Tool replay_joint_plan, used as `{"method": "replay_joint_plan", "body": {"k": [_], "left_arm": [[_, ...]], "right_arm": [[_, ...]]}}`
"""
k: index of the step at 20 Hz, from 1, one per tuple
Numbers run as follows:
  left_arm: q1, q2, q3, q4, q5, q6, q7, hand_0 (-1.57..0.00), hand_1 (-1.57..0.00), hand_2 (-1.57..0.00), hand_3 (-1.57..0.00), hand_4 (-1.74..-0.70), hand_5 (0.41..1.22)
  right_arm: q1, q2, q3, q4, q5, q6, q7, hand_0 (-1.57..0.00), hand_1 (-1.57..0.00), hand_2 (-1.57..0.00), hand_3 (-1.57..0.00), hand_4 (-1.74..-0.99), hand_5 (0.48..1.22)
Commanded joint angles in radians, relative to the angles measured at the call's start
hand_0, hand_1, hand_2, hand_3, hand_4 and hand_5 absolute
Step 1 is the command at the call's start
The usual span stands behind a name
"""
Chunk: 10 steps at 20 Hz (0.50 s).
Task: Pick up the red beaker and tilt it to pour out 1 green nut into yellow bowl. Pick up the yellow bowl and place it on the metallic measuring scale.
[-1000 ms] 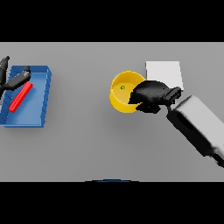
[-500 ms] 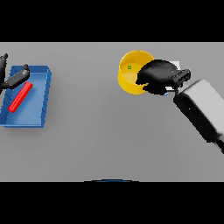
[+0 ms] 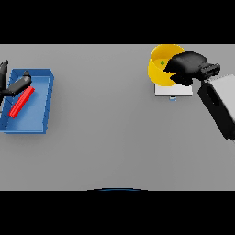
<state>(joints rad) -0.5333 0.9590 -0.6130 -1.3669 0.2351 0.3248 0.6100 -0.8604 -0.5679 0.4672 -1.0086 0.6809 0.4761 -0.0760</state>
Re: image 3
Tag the blue tray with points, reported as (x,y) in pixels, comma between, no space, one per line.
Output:
(33,107)

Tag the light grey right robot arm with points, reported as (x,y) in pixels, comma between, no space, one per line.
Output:
(221,98)

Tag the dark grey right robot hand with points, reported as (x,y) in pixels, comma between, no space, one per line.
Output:
(186,67)

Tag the pale square measuring scale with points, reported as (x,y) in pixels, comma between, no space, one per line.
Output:
(174,90)

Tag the red beaker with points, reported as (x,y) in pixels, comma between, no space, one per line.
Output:
(20,102)

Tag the yellow bowl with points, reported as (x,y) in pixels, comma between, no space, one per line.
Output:
(159,65)

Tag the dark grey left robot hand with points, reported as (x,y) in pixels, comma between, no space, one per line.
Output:
(16,86)

